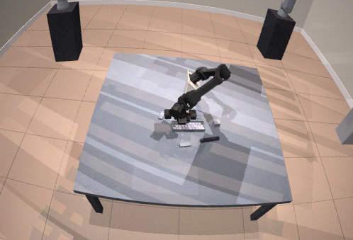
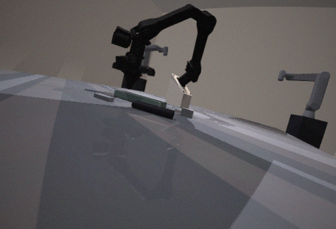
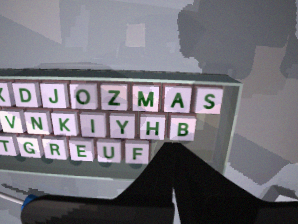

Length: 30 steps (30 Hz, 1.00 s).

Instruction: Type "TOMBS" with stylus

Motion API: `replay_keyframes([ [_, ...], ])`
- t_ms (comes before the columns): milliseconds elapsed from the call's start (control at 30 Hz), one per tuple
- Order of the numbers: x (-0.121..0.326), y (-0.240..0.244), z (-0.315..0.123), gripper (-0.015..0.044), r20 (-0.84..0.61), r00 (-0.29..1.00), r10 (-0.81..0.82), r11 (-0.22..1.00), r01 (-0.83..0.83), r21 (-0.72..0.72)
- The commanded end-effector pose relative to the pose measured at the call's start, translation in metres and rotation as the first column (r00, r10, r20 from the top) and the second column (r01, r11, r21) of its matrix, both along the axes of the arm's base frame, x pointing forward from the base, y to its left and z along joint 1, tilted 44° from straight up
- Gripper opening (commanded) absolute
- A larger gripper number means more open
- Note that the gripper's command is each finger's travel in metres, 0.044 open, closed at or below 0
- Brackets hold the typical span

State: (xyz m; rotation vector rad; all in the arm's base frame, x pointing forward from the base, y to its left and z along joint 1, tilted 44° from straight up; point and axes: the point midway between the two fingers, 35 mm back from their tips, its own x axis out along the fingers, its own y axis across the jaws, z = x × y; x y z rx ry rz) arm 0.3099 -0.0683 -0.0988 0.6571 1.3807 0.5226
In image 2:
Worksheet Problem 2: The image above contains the white keyboard with green letter keys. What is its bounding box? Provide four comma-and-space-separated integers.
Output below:
113, 90, 167, 108

